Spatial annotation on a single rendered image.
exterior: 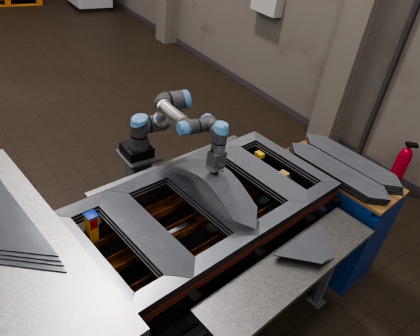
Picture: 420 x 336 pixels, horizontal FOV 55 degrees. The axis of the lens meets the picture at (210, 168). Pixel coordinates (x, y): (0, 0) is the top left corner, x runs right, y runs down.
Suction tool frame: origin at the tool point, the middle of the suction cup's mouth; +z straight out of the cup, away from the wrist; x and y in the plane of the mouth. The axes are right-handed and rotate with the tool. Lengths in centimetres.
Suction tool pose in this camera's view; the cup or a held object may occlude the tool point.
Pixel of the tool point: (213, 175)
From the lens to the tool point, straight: 217.0
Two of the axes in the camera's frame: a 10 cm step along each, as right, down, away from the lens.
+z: -1.2, 8.1, 5.8
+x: -6.9, -4.9, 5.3
